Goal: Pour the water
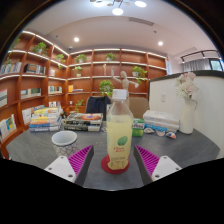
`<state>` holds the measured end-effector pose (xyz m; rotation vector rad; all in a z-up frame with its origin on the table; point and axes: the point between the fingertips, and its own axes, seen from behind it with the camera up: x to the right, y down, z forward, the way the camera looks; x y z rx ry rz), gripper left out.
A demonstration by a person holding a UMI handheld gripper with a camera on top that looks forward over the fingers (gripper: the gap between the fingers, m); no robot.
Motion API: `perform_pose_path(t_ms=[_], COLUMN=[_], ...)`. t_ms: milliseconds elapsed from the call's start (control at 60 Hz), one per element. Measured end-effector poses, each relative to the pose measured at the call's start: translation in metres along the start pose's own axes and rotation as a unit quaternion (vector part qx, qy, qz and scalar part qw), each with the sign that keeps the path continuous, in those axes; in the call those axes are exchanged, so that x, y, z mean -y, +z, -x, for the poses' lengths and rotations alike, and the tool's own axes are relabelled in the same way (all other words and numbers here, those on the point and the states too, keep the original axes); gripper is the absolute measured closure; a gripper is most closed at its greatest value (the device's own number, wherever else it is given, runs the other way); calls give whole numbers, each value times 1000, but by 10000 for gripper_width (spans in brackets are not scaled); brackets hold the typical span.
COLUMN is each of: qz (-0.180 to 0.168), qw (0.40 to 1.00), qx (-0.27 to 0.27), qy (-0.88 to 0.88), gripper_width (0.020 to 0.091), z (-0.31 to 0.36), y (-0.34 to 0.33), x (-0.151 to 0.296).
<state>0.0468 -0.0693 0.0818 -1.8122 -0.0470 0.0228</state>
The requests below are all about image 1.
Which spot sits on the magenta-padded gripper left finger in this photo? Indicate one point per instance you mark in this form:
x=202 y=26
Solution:
x=78 y=160

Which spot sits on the clear bottle of yellow juice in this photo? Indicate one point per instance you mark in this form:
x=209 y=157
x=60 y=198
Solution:
x=119 y=133

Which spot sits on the beige chair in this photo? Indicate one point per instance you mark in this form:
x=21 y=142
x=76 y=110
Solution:
x=140 y=106

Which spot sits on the window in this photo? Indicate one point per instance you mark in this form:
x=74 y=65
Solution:
x=216 y=65

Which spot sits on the wooden artist mannequin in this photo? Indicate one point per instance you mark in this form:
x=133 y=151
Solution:
x=125 y=81

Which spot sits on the stack of dark books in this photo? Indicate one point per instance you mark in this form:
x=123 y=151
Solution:
x=83 y=121

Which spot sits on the white vase with pale flowers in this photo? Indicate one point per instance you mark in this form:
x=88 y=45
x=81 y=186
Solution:
x=187 y=116

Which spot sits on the white patterned cup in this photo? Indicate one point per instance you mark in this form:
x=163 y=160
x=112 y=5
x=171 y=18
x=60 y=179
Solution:
x=65 y=143

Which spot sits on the ceiling lamp with round lights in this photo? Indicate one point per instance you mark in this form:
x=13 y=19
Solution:
x=117 y=11

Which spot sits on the recessed ceiling spotlight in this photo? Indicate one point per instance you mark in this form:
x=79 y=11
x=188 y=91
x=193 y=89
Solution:
x=76 y=39
x=160 y=43

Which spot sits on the white switch plate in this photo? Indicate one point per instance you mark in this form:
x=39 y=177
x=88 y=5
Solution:
x=163 y=97

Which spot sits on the stack of colourful books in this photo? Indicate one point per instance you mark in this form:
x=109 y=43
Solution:
x=45 y=120

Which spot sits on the green and white box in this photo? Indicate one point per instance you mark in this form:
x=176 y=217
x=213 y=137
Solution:
x=138 y=127

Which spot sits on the stack of white books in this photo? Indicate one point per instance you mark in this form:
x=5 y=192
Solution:
x=161 y=119

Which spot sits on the grey curtain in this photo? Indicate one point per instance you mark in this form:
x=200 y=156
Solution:
x=196 y=65

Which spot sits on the dark blue chair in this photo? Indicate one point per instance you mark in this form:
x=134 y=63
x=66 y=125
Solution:
x=96 y=105

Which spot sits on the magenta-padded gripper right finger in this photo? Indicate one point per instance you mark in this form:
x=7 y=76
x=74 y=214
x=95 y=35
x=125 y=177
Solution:
x=148 y=160

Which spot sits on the flat round red coaster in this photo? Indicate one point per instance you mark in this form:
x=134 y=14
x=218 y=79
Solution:
x=104 y=165

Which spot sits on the wooden shelf unit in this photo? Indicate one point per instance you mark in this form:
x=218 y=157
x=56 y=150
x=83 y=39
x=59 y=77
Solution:
x=90 y=73

